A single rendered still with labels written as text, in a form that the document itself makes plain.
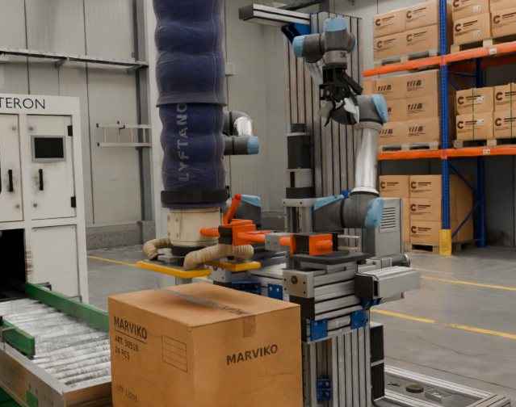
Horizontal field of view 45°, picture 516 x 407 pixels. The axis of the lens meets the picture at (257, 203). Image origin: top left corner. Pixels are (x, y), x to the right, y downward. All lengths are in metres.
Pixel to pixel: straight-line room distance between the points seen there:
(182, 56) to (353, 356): 1.53
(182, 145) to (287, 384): 0.83
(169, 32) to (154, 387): 1.12
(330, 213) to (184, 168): 0.66
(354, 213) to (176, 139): 0.76
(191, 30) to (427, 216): 8.41
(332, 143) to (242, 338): 1.08
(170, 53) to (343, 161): 1.00
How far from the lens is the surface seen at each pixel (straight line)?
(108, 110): 12.45
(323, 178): 2.67
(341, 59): 2.14
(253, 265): 2.07
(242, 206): 2.79
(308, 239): 1.62
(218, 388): 1.92
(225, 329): 1.88
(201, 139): 2.04
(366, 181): 2.43
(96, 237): 12.12
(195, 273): 1.96
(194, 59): 2.05
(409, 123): 10.30
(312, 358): 2.77
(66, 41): 12.30
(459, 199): 10.50
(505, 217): 10.95
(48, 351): 3.22
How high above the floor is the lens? 1.38
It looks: 3 degrees down
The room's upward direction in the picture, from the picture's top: 2 degrees counter-clockwise
